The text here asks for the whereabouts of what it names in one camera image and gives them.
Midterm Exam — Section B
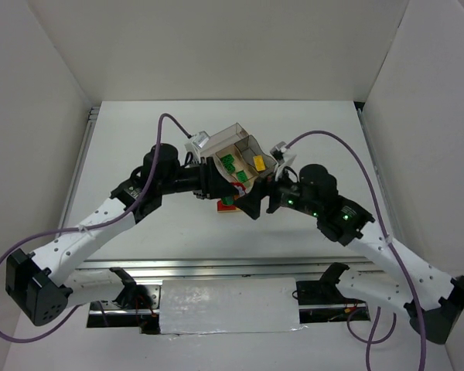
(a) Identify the red arch lego brick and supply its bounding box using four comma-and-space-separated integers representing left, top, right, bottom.
217, 200, 239, 213

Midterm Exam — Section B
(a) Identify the green lego plate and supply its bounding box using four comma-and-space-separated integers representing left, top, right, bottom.
236, 170, 249, 184

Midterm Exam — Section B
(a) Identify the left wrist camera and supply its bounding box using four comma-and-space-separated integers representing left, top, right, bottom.
185, 131, 210, 161

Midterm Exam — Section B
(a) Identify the yellow curved lego brick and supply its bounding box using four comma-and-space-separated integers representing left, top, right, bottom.
253, 155, 266, 172

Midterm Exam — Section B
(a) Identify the dark grey container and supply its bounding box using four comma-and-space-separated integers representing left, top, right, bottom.
234, 135, 277, 181

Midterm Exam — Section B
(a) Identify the clear smoky container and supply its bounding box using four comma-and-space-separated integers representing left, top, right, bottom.
200, 123, 249, 158

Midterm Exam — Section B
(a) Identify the small green lego cube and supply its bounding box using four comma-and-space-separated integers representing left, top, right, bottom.
221, 196, 234, 206

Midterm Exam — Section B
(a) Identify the small green lego brick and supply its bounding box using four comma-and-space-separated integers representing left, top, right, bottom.
224, 163, 236, 174

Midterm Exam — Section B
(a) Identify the aluminium rail frame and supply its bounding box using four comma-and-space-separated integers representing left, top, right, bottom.
63, 100, 380, 280

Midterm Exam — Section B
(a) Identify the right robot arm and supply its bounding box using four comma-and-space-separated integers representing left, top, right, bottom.
234, 165, 464, 345

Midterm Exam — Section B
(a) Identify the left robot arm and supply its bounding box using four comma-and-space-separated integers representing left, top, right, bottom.
5, 144, 242, 326

